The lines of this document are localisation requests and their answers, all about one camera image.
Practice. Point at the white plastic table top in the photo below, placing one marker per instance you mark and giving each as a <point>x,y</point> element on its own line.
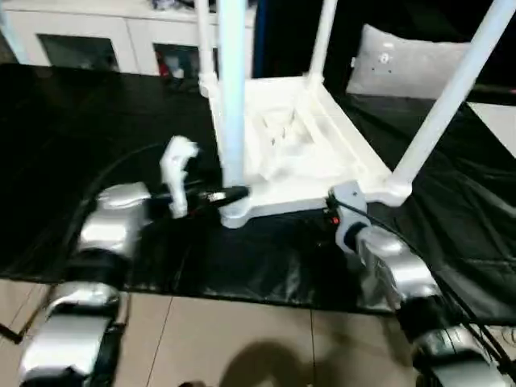
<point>302,161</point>

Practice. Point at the white plastic table leg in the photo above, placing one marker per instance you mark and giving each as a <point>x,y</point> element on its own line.
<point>451,92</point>
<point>322,40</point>
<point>205,40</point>
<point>231,101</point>

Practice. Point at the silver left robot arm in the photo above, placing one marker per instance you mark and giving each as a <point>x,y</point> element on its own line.
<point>105,225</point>

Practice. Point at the grey cushion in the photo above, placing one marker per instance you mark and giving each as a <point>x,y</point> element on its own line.
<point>403,64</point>

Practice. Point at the white flat board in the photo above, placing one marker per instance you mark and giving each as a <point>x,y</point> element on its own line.
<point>496,125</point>

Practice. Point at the white cabinet with glass doors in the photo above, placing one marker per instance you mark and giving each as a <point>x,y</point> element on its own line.
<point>101,32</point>

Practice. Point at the dark clutter pile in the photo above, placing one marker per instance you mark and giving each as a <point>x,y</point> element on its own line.
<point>173,4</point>

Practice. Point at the thin black metal rail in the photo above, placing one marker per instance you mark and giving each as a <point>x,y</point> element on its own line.
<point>493,89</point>

